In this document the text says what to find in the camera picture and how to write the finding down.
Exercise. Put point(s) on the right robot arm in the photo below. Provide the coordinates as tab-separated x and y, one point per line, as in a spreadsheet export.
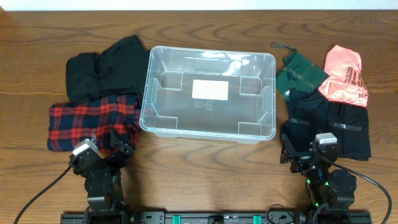
329	190

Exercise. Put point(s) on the black garment with tape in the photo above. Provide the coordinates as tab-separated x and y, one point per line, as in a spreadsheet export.
350	125

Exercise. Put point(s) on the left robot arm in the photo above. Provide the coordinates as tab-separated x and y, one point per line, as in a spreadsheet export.
106	199

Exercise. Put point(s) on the clear plastic storage container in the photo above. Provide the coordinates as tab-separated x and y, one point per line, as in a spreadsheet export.
168	109

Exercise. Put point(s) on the dark navy garment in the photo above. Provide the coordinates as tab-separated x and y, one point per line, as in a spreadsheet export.
307	113

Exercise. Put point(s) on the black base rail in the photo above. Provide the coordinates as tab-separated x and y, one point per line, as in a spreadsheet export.
273	216

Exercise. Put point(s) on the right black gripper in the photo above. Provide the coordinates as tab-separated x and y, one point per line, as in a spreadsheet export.
288	152

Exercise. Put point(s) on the dark green garment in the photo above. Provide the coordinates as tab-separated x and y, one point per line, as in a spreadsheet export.
298	73

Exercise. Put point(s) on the large black garment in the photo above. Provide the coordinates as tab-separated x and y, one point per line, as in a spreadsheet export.
119	70

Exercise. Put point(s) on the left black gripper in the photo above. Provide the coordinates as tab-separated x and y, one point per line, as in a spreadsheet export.
106	157

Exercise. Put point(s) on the red navy plaid shirt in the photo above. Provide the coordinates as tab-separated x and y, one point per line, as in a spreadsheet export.
71	123

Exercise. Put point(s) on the pink printed t-shirt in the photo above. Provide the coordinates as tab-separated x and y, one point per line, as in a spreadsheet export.
345	82

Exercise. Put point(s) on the white label in container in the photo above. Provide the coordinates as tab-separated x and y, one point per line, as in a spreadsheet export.
210	90

